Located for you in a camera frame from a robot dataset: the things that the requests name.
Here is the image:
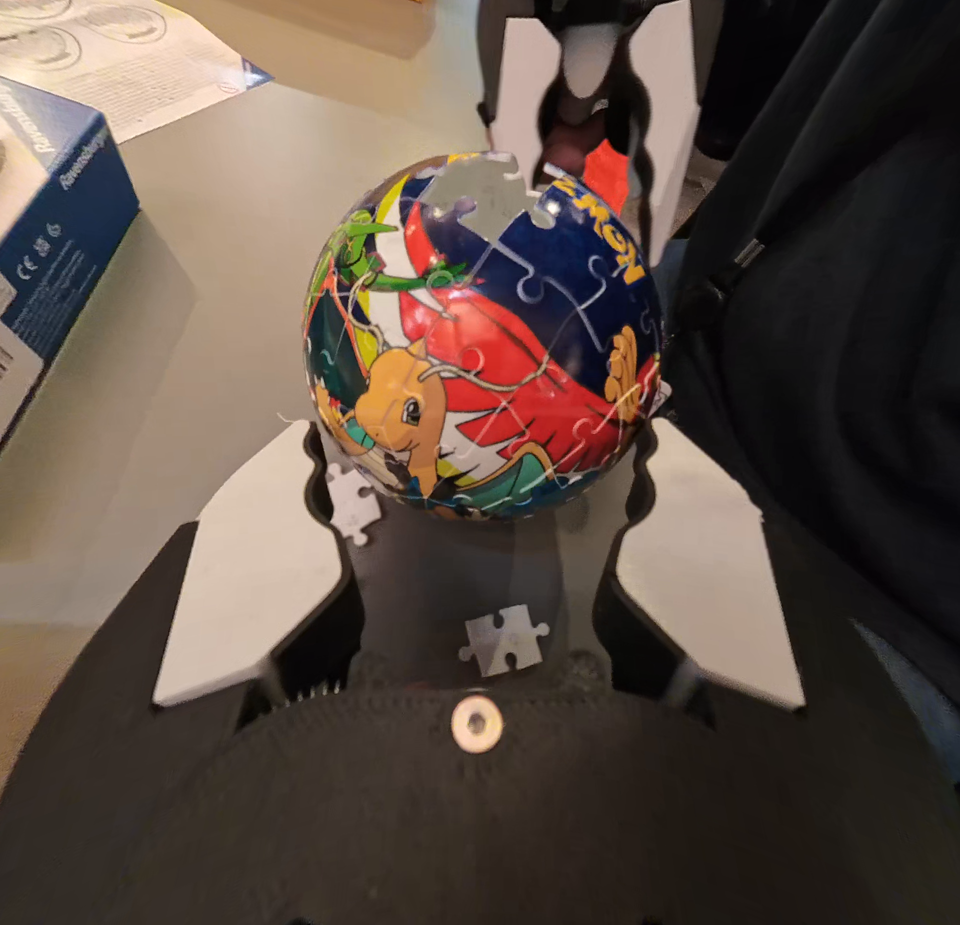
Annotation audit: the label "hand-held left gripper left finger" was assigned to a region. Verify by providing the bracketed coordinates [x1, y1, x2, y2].
[150, 417, 366, 710]

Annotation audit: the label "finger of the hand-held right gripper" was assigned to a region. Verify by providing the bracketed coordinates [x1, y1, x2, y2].
[600, 0, 704, 266]
[480, 16, 575, 195]

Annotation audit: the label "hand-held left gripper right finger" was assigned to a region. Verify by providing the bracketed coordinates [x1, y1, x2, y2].
[591, 415, 809, 716]

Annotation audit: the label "red puzzle piece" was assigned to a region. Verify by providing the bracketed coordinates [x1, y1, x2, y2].
[583, 139, 633, 215]

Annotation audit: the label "colourful puzzle ball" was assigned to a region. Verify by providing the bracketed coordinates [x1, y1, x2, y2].
[302, 150, 666, 523]

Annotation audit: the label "grey puzzle piece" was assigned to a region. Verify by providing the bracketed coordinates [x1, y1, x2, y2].
[324, 465, 385, 548]
[458, 603, 551, 679]

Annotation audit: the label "blue puzzle box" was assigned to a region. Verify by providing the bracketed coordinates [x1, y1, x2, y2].
[0, 76, 141, 448]

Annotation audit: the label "person's right hand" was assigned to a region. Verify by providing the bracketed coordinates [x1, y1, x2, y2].
[543, 111, 595, 185]

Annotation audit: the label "person's blue jeans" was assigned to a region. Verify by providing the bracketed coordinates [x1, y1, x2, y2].
[853, 616, 960, 765]

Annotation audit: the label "white instruction sheet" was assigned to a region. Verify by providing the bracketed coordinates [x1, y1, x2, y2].
[0, 0, 276, 145]

